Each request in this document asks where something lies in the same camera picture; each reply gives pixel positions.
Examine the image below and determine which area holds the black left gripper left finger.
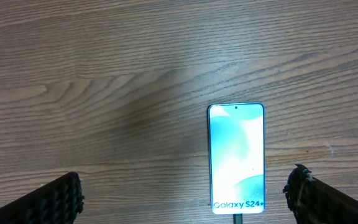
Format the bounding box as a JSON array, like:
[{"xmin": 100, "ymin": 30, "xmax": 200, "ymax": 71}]
[{"xmin": 0, "ymin": 172, "xmax": 85, "ymax": 224}]

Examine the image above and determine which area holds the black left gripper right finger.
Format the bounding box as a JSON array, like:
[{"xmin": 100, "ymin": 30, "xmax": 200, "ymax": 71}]
[{"xmin": 283, "ymin": 164, "xmax": 358, "ymax": 224}]

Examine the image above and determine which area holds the blue screen Galaxy smartphone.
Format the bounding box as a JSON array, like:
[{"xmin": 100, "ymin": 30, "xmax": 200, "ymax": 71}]
[{"xmin": 208, "ymin": 102, "xmax": 266, "ymax": 215}]

